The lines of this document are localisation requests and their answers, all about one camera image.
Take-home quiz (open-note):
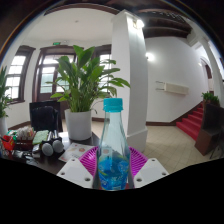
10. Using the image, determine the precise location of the printed magazine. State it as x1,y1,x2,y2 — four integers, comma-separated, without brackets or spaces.
58,142,97,164

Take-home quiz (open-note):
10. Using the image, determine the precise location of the green cloth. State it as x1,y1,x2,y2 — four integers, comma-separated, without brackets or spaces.
32,129,50,146

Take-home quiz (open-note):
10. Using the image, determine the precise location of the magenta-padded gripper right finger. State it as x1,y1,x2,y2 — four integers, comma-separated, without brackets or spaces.
128,146,170,188

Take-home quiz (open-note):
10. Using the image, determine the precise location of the dark wooden double door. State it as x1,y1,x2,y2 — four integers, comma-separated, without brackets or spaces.
32,45,76,103

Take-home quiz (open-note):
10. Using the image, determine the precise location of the brown box with white items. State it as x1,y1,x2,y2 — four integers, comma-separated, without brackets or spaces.
13,126,36,151

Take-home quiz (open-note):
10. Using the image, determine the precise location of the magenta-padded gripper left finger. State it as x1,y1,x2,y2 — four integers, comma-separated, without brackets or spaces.
56,146,101,189

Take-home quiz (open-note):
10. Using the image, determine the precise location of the dark wooden stair post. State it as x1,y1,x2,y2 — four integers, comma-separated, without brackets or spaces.
194,101,224,158

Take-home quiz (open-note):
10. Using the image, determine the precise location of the red box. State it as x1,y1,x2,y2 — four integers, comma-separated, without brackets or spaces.
0,134,16,152

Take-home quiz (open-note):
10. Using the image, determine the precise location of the dark-framed window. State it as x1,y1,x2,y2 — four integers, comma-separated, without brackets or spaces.
93,44,113,101
4,45,36,104

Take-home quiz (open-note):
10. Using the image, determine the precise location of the white wall heater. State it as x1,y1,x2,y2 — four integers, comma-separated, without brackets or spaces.
155,80,190,96

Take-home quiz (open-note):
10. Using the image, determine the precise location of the clear blue-capped drink bottle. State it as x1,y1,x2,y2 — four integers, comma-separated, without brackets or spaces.
97,97,132,191

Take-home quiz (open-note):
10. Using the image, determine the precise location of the small green plant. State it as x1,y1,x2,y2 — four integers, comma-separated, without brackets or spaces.
201,91,221,105

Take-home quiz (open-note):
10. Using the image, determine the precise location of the grey round microphone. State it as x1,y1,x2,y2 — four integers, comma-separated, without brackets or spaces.
40,141,54,157
51,139,65,154

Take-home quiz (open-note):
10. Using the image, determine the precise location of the black chair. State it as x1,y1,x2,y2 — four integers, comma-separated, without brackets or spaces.
29,100,64,133

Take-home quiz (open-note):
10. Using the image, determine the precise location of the red carpeted staircase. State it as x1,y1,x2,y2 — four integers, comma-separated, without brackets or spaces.
175,103,205,141

